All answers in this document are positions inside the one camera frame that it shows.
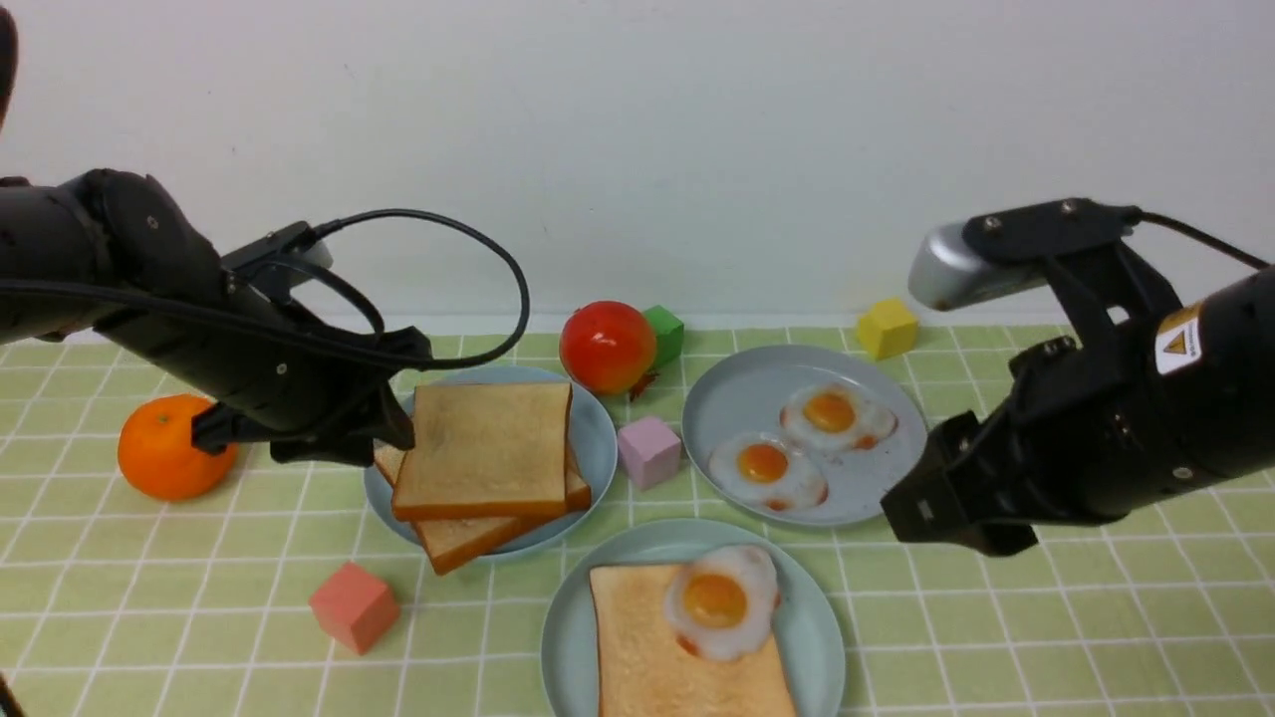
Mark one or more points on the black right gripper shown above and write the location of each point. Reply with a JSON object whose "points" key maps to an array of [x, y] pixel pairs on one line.
{"points": [[1091, 429]]}

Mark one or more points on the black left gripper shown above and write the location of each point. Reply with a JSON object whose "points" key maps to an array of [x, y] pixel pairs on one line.
{"points": [[335, 410]]}

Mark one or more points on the toast slice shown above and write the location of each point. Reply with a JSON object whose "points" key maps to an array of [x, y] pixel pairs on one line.
{"points": [[646, 668], [484, 451], [388, 460], [452, 543]]}

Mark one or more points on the fried egg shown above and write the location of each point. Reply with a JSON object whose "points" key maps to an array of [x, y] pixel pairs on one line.
{"points": [[836, 418], [764, 471], [720, 606]]}

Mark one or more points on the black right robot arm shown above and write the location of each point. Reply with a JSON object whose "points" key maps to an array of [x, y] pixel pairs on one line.
{"points": [[1233, 381]]}

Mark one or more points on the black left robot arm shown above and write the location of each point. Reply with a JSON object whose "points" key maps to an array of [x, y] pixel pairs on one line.
{"points": [[111, 252]]}

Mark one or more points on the orange mandarin fruit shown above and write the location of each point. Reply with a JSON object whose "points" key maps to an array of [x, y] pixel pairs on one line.
{"points": [[156, 455]]}

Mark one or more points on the blue-grey egg plate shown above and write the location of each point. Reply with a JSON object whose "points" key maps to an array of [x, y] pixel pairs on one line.
{"points": [[746, 393]]}

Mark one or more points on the yellow cube block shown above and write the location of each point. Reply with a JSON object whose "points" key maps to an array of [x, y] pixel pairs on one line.
{"points": [[887, 329]]}

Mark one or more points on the salmon red cube block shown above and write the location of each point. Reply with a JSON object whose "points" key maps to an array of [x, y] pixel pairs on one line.
{"points": [[355, 608]]}

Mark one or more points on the light teal front plate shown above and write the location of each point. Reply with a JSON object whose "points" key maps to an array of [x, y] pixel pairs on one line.
{"points": [[810, 637]]}

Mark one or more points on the blue-grey bread plate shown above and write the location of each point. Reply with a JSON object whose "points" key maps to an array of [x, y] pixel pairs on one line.
{"points": [[592, 436]]}

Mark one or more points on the pink-purple cube block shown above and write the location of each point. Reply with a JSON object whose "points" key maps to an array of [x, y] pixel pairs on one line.
{"points": [[650, 451]]}

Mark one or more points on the red apple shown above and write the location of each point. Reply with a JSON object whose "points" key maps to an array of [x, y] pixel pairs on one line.
{"points": [[608, 347]]}

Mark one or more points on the green cube block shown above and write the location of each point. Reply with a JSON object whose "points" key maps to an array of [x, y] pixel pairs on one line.
{"points": [[669, 332]]}

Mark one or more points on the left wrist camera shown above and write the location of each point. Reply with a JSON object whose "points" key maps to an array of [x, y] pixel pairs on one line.
{"points": [[279, 262]]}

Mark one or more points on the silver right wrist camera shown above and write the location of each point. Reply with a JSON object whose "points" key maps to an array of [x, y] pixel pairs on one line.
{"points": [[1004, 253]]}

